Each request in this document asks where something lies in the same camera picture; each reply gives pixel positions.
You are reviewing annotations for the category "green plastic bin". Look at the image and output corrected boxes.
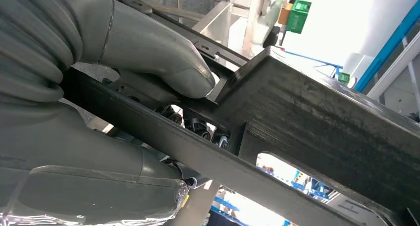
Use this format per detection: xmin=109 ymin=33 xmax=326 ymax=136
xmin=285 ymin=0 xmax=313 ymax=35
xmin=337 ymin=71 xmax=351 ymax=86

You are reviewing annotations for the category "white machine body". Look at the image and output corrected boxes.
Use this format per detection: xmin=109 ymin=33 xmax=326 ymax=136
xmin=242 ymin=0 xmax=285 ymax=58

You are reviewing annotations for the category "blue rack post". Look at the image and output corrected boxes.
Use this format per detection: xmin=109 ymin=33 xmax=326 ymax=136
xmin=354 ymin=0 xmax=420 ymax=94

